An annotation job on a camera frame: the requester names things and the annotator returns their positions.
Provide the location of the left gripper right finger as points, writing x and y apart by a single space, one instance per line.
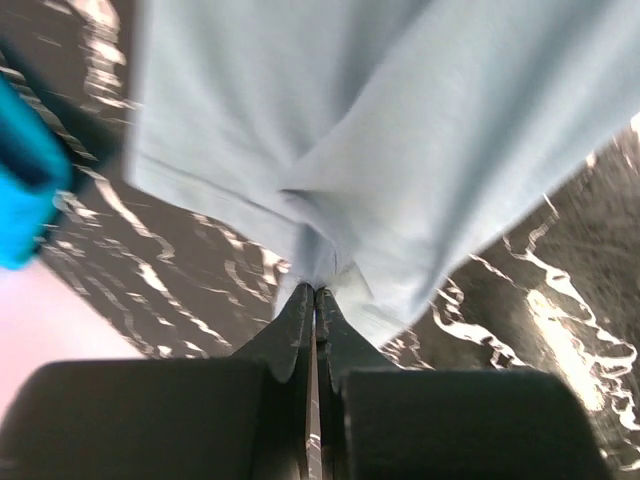
340 350

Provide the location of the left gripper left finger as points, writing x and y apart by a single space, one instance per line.
283 350

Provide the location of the teal folded t shirt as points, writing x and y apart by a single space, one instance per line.
34 168

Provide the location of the grey-blue t shirt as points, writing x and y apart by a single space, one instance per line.
375 145

